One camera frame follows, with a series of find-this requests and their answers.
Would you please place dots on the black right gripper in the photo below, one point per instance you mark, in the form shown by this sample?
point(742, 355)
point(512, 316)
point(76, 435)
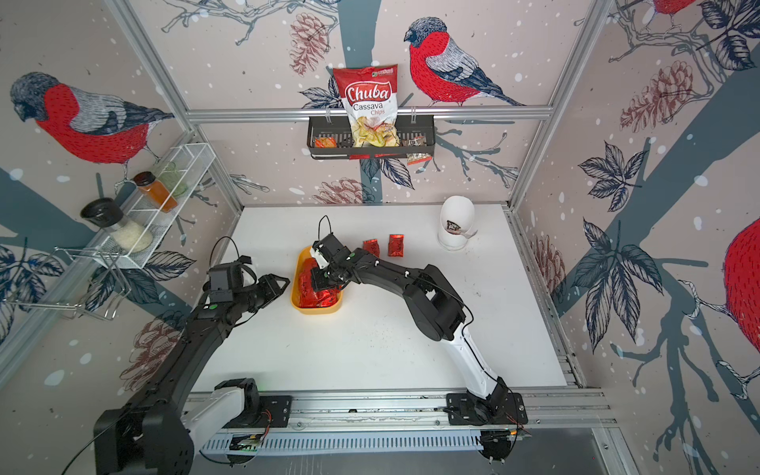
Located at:
point(318, 284)

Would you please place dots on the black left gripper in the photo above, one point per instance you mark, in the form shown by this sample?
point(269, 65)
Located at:
point(271, 287)

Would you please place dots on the yellow storage box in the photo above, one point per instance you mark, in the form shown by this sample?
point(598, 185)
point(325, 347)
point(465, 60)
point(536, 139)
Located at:
point(304, 254)

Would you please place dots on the red tea bag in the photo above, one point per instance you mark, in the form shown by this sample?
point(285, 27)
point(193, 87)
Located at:
point(372, 246)
point(396, 246)

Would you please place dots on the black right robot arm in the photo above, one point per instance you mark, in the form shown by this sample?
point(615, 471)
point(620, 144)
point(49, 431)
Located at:
point(440, 314)

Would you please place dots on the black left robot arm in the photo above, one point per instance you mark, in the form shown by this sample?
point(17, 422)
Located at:
point(152, 434)

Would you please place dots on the pile of red tea bags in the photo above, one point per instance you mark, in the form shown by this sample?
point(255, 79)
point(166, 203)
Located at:
point(307, 296)

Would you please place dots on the white mug with logo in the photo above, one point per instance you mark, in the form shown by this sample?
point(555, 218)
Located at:
point(456, 223)

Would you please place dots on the green item on shelf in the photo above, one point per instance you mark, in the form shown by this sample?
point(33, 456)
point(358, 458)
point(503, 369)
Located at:
point(171, 176)

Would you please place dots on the orange spice bottle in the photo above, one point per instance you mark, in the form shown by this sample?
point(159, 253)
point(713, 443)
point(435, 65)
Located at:
point(155, 191)

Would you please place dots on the Chuba cassava chips bag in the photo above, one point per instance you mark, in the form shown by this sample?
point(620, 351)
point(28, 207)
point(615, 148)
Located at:
point(369, 96)

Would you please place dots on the black lid rice jar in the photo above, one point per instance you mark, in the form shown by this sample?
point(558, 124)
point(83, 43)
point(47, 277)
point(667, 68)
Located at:
point(128, 234)

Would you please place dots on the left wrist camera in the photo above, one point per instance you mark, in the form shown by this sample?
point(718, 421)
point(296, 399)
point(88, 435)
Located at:
point(231, 282)

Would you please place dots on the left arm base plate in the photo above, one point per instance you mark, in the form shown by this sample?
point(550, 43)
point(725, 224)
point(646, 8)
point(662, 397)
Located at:
point(271, 412)

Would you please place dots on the black wire wall basket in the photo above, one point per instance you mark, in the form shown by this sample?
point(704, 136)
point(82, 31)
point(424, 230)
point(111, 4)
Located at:
point(331, 139)

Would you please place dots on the white wire wall shelf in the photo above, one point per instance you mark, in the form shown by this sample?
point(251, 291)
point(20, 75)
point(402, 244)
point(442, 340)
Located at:
point(186, 164)

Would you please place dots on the chrome wire rack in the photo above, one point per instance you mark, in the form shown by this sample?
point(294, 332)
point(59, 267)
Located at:
point(69, 283)

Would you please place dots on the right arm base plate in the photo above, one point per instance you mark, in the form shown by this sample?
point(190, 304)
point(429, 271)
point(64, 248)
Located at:
point(464, 409)

